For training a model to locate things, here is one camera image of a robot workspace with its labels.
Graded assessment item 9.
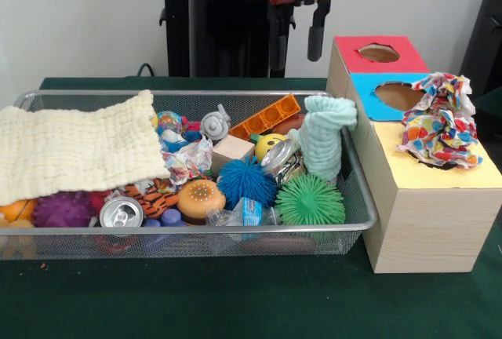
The wire mesh bin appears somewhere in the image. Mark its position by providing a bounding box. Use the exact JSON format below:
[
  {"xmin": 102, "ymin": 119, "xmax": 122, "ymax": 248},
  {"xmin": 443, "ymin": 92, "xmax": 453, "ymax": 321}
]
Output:
[{"xmin": 0, "ymin": 89, "xmax": 379, "ymax": 261}]

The wooden box with three holes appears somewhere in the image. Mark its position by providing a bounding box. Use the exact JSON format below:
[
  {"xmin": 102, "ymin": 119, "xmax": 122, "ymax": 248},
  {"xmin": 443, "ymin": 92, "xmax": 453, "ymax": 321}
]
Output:
[{"xmin": 326, "ymin": 35, "xmax": 502, "ymax": 275}]

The silver drink can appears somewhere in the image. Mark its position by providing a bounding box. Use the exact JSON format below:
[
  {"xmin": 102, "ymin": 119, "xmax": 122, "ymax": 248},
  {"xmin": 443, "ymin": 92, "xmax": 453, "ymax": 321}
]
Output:
[{"xmin": 99, "ymin": 196, "xmax": 144, "ymax": 229}]

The colourful printed paper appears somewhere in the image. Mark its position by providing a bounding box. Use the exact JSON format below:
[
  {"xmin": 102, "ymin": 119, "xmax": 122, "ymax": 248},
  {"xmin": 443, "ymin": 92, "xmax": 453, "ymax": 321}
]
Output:
[{"xmin": 396, "ymin": 71, "xmax": 484, "ymax": 170}]

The cream muslin cloth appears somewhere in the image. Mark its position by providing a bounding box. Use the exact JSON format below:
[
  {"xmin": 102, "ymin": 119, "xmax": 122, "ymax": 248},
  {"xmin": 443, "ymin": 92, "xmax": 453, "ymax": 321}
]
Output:
[{"xmin": 0, "ymin": 89, "xmax": 172, "ymax": 206}]

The light blue muslin cloth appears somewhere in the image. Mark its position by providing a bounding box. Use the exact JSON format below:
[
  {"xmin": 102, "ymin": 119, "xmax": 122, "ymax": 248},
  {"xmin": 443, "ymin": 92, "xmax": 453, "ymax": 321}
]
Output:
[{"xmin": 297, "ymin": 94, "xmax": 358, "ymax": 182}]

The orange toy block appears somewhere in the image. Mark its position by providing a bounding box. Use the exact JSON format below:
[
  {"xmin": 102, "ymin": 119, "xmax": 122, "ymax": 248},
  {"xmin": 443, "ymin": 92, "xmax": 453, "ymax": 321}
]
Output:
[{"xmin": 228, "ymin": 93, "xmax": 302, "ymax": 140}]

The plain wooden cube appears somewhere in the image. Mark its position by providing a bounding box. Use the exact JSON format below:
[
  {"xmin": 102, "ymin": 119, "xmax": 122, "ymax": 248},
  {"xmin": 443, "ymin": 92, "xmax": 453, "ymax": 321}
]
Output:
[{"xmin": 210, "ymin": 133, "xmax": 256, "ymax": 175}]

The blue spiky ball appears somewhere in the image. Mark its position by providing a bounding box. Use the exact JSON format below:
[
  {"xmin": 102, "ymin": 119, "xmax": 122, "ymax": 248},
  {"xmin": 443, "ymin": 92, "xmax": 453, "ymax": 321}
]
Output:
[{"xmin": 216, "ymin": 156, "xmax": 280, "ymax": 210}]

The toy burger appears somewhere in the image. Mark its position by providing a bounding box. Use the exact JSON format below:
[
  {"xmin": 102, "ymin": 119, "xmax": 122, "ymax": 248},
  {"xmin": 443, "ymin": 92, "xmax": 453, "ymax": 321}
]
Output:
[{"xmin": 176, "ymin": 179, "xmax": 227, "ymax": 226}]

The green spiky ball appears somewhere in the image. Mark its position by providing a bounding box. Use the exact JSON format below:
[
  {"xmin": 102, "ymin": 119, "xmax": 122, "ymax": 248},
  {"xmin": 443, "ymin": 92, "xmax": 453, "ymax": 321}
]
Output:
[{"xmin": 274, "ymin": 175, "xmax": 346, "ymax": 227}]

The yellow smiley ball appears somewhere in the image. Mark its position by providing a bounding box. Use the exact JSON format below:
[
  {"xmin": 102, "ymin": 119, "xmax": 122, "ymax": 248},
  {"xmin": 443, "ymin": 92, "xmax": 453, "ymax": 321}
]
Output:
[{"xmin": 250, "ymin": 131, "xmax": 289, "ymax": 162}]

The green covered side table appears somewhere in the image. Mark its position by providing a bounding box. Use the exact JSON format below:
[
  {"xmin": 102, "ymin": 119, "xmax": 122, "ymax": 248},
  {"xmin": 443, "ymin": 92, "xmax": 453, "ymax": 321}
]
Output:
[{"xmin": 472, "ymin": 87, "xmax": 502, "ymax": 144}]

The crushed printed can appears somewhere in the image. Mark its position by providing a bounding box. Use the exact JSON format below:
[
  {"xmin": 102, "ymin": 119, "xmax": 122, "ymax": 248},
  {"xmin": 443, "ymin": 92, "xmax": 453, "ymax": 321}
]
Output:
[{"xmin": 260, "ymin": 138, "xmax": 307, "ymax": 185}]

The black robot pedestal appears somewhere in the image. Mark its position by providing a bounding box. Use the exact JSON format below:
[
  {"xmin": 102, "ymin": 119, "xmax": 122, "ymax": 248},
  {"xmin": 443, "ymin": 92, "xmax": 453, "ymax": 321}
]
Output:
[{"xmin": 151, "ymin": 0, "xmax": 317, "ymax": 78}]

